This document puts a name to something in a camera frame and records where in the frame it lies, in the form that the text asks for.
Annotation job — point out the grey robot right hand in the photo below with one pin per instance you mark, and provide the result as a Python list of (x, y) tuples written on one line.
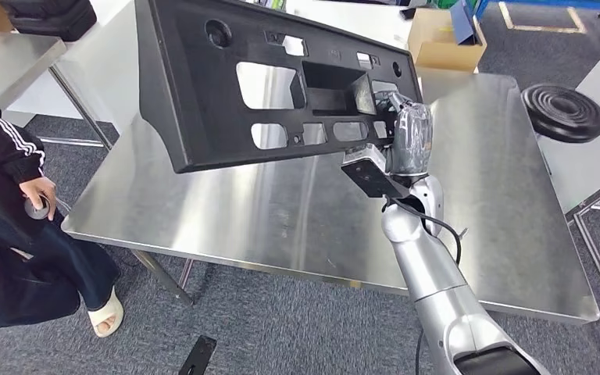
[(414, 140)]

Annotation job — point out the person's left hand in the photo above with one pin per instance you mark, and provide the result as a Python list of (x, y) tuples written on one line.
[(41, 187)]

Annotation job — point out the black plastic plate bracket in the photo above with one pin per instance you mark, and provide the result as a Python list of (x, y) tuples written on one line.
[(186, 103)]

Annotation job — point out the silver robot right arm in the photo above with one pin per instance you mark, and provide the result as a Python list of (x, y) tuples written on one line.
[(434, 279)]

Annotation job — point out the stainless steel workbench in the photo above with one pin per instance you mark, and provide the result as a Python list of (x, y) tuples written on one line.
[(279, 217)]

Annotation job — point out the open cardboard box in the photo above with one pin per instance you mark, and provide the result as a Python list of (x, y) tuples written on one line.
[(445, 57)]

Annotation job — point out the small metal hex key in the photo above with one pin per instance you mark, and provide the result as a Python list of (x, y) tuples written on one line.
[(463, 234)]

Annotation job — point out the person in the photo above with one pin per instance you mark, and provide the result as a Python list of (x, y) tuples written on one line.
[(0, 290)]

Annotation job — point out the blue folder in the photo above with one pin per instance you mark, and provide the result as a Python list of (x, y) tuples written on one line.
[(463, 26)]

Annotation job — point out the black phone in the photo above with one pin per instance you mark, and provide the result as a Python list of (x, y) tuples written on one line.
[(407, 13)]

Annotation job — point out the white table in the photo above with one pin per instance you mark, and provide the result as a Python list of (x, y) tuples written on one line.
[(357, 20)]

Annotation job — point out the steel side table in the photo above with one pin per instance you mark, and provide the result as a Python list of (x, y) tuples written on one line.
[(10, 57)]

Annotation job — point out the green plastic crate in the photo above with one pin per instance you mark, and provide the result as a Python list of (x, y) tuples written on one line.
[(447, 3)]

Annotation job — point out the person's white slipper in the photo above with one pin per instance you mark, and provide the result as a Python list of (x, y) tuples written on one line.
[(106, 316)]

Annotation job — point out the black round stool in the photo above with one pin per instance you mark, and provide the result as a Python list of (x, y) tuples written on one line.
[(564, 114)]

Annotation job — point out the black bag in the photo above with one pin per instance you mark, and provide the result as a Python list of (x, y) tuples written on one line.
[(46, 18)]

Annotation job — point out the blue metal rack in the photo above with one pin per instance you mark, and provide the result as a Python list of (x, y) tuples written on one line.
[(538, 4)]

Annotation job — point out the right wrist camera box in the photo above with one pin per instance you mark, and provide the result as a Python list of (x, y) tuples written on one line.
[(372, 178)]

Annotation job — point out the metal table frame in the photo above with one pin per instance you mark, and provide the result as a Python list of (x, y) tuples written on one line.
[(577, 213)]

